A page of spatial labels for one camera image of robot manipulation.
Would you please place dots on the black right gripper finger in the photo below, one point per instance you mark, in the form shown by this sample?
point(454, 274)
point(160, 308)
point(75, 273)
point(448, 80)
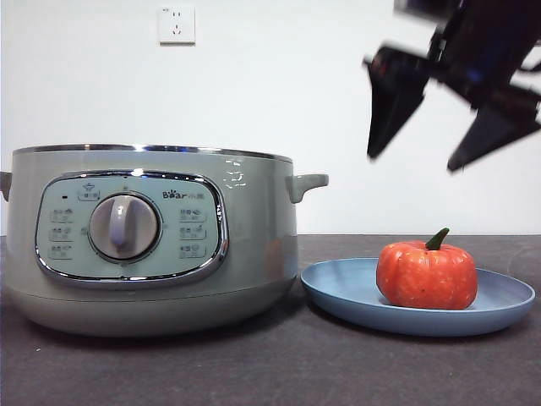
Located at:
point(395, 93)
point(494, 127)

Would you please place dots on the orange pumpkin with green stem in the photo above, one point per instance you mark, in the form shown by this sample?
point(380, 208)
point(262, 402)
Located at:
point(427, 279)

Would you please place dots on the blue round plate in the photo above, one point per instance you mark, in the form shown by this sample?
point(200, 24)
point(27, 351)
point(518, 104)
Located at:
point(338, 292)

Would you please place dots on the pale green electric steamer pot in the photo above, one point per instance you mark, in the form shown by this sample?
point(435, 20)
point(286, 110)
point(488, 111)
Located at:
point(253, 254)

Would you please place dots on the white wall socket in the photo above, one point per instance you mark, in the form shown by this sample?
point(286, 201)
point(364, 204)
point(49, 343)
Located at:
point(177, 25)

